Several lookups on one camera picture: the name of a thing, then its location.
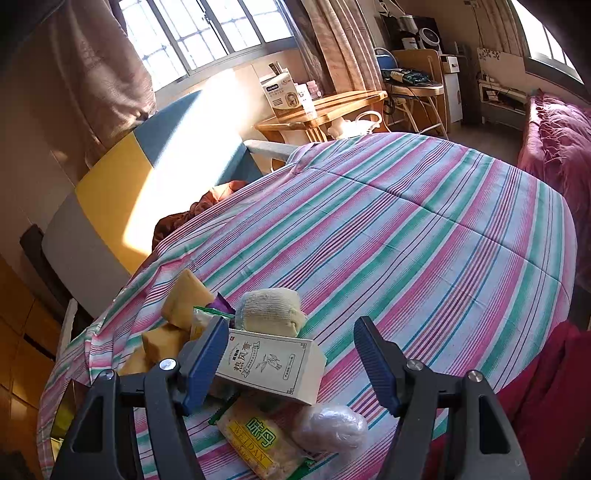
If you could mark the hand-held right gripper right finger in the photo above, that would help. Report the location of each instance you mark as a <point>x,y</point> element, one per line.
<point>376,369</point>

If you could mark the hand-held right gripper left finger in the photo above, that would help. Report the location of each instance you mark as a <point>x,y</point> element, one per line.
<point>207,364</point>

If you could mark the purple snack packet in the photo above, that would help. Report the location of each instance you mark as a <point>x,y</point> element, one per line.
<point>223,304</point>

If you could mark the large yellow sponge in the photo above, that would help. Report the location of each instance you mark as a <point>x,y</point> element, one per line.
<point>184,300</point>

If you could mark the beige sock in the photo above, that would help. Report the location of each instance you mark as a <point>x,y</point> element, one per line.
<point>272,307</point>

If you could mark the green snack packet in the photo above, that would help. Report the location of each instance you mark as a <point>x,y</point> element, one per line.
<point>201,323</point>

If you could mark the cream medicine box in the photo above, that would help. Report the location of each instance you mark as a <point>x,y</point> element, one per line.
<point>277,364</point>

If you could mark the pink plastic-wrapped bundle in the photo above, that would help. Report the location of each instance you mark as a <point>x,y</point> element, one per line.
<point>330,427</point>

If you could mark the yellow cracker packet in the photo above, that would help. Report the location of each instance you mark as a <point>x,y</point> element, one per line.
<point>263,438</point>

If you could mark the striped bed sheet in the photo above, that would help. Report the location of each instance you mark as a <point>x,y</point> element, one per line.
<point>392,230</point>

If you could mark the brown blanket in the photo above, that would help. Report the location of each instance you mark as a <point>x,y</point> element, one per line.
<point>175,226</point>

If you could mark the red cloth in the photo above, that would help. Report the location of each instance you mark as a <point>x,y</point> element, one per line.
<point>554,392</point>

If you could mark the wooden cabinet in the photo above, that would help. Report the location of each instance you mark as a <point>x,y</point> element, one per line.
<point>23,332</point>

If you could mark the blue yellow grey headboard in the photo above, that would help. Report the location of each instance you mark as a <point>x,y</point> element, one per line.
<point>115,184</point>

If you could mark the dark panel behind headboard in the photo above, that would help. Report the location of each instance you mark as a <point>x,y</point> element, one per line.
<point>34,244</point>

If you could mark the wooden side table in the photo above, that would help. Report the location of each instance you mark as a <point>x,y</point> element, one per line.
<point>351,99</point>

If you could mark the white printed carton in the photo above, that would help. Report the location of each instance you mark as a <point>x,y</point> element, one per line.
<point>286,94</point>

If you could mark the pink jar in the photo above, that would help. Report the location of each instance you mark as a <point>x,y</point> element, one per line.
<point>313,91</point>

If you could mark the white narrow cabinet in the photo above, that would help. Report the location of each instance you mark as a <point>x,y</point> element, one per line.
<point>455,92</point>

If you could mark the pink fringed bedspread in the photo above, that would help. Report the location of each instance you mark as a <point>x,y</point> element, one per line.
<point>554,138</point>

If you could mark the white low shelf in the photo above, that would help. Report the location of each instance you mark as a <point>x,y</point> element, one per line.
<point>501,94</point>

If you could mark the wooden folding chair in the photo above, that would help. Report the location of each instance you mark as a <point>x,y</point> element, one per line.
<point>415,60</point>

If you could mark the beige window curtain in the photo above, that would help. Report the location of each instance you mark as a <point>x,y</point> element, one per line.
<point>101,69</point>

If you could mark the patterned beige curtain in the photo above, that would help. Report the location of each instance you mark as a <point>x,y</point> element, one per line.
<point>341,41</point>

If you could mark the barred window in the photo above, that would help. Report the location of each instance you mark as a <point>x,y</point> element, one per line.
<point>207,32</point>

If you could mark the white desk fan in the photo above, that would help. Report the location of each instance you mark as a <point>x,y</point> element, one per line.
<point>427,34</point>

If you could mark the white bed rail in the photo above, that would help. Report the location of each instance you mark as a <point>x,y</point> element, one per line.
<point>272,148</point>

